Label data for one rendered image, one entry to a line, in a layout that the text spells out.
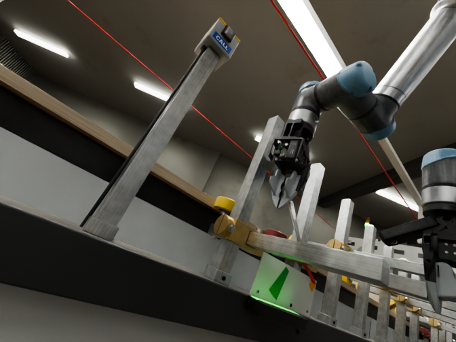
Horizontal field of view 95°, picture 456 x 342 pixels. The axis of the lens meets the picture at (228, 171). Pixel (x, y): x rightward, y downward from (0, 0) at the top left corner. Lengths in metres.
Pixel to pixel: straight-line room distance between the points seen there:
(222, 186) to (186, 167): 1.12
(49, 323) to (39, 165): 0.32
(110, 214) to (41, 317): 0.16
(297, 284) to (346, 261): 0.32
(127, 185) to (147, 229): 0.26
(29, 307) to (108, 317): 0.11
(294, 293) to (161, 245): 0.39
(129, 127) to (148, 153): 6.31
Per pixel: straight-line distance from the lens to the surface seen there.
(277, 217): 5.94
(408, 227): 0.65
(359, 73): 0.55
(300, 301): 0.72
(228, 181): 5.82
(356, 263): 0.38
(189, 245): 0.69
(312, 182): 0.76
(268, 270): 0.58
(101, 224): 0.38
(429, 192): 0.67
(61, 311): 0.43
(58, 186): 0.60
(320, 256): 0.40
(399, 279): 0.63
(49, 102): 0.60
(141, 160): 0.40
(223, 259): 0.49
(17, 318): 0.43
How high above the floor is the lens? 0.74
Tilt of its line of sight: 22 degrees up
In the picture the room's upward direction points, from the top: 24 degrees clockwise
